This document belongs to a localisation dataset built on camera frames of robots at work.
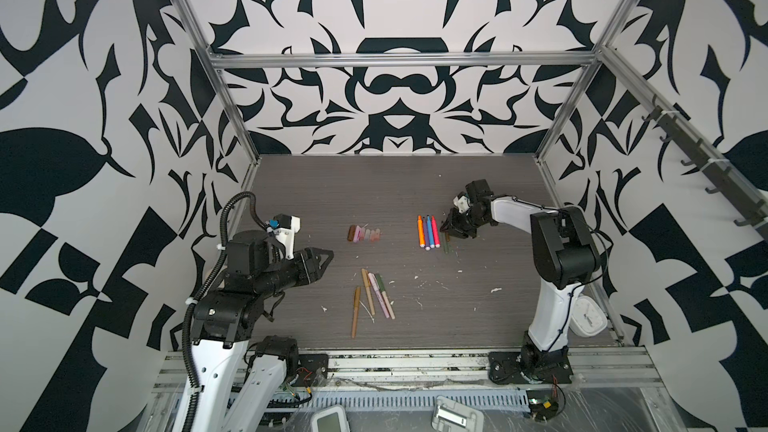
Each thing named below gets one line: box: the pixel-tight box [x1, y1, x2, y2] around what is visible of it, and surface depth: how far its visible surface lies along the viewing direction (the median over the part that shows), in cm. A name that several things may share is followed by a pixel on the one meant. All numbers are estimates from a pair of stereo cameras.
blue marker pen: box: [426, 215, 435, 249], surface depth 101 cm
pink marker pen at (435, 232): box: [431, 215, 441, 249], surface depth 99 cm
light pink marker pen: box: [368, 272, 390, 319], surface depth 89 cm
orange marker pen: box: [417, 215, 426, 248], surface depth 101 cm
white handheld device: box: [311, 406, 350, 432], surface depth 66 cm
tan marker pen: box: [362, 268, 375, 316], surface depth 89 cm
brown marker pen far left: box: [351, 286, 361, 339], surface depth 85 cm
